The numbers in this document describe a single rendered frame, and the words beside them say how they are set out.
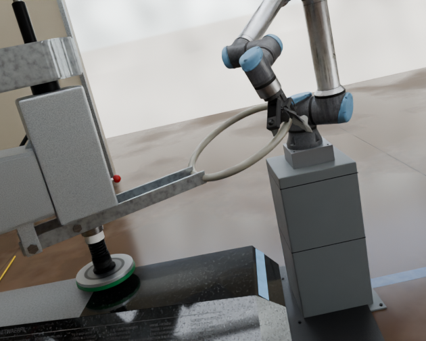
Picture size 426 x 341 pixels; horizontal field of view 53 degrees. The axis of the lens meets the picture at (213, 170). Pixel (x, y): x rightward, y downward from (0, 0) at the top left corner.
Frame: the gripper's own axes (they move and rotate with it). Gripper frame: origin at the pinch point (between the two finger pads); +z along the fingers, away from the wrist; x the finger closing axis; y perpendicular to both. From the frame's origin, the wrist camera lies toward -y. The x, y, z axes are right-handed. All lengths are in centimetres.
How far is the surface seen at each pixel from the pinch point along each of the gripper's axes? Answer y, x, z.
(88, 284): -72, 56, -7
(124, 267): -61, 51, -1
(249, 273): -50, 11, 17
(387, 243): 81, 28, 148
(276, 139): -9.5, 0.6, -7.0
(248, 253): -38.4, 17.6, 19.9
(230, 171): -23.2, 15.4, -7.1
